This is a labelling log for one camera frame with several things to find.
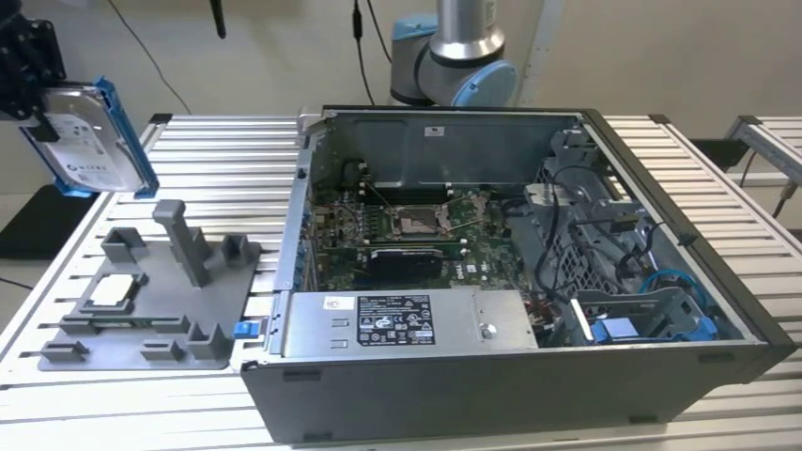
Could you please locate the hard disk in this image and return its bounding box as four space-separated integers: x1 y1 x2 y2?
18 74 158 198

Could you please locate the black RAM slot row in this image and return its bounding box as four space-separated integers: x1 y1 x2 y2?
369 180 454 198

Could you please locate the green RAM stick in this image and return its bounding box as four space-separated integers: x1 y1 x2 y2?
62 317 183 330

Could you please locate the hanging black cable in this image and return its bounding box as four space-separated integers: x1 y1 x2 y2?
350 0 381 104

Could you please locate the short black wire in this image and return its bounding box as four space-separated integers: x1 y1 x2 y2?
617 220 669 278

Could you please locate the green motherboard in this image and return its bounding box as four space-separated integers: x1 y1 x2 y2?
310 185 534 290

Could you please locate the grey metal drive cage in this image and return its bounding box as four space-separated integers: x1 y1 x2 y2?
506 129 690 302

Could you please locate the silver CPU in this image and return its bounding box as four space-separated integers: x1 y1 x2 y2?
87 274 138 306

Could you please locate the metal socket cover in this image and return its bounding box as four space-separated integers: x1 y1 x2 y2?
442 194 490 226

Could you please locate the black floor stand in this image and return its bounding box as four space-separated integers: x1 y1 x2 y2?
0 183 102 259

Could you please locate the CPU socket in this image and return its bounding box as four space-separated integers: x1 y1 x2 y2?
389 204 450 236

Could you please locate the grey plastic parts rack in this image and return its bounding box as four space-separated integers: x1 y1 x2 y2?
36 199 263 372

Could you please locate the silver power supply unit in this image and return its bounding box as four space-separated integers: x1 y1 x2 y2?
278 288 541 356

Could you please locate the dark grey PC case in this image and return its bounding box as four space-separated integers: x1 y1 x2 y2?
241 103 798 445

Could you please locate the black heatsink shroud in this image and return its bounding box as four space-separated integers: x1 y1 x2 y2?
366 247 446 287

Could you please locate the blue carrier in bay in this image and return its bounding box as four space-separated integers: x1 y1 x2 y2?
592 319 641 340

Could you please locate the metal slat side table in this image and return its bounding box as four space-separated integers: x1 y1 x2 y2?
726 115 802 189

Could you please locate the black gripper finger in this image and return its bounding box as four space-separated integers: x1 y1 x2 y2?
31 110 59 143

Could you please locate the thin black wall cable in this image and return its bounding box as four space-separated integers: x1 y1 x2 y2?
106 0 191 115

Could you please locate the light blue wire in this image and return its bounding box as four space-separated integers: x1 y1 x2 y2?
642 267 708 306

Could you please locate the long black wire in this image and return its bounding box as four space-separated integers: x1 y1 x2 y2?
536 162 604 302

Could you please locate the thin wire locking lever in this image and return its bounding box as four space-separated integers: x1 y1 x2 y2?
365 180 397 210

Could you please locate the black box under table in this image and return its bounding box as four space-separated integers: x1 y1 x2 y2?
689 138 750 175

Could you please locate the black expansion slot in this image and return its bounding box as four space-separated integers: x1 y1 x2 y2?
366 238 469 248

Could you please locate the grey disk bay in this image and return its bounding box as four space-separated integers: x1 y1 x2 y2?
573 286 716 344

